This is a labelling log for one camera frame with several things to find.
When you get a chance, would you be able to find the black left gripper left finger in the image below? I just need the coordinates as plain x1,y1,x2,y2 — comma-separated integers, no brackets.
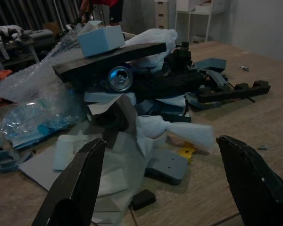
32,138,108,226

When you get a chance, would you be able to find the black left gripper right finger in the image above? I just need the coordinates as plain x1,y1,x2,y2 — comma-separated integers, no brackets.
216,135,283,226

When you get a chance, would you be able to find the white foam piece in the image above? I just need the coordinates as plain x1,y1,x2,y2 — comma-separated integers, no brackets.
52,135,85,171

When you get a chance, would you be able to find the grey cardboard sheet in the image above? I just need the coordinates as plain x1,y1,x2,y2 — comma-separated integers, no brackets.
17,145,90,191

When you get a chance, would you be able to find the crumpled white paper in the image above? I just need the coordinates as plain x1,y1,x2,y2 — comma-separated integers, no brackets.
84,94,170,226

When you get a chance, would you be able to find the small black foam block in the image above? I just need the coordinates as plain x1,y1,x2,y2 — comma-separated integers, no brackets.
132,189,157,211

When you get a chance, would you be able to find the yellow plastic piece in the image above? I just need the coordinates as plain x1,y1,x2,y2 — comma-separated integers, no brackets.
178,143,196,163

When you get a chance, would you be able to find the crushed clear plastic bottle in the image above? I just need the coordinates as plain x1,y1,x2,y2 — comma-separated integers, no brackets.
0,94,85,142

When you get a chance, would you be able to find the white twisted tissue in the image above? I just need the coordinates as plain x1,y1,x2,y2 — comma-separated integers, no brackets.
138,115,216,151

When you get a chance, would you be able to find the clear bubble wrap sheet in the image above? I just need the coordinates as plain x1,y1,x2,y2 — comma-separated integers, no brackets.
0,22,90,104

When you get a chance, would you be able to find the aluminium drink can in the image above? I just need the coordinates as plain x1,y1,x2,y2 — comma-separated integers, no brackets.
108,65,133,92

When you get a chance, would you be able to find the dark flat board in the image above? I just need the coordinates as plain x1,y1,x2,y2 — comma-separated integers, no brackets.
53,43,167,83

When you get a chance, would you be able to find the grey-blue cardboard piece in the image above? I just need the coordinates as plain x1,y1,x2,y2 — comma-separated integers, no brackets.
193,57,227,71

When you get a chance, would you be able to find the orange plastic item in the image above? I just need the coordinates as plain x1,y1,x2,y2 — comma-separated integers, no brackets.
0,69,11,82

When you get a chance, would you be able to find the pale blue small box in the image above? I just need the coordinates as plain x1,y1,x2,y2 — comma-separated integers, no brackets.
77,25,126,59

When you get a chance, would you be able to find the white shelf unit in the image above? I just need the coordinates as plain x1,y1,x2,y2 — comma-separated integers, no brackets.
174,0,227,44

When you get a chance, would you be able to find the white plastic bag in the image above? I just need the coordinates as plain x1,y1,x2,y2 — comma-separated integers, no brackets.
125,28,179,69

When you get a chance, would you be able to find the person in dark clothes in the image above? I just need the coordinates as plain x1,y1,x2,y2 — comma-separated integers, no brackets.
79,0,125,25

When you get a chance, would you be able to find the beige drawer cabinet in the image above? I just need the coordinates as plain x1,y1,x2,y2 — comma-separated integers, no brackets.
154,0,169,30

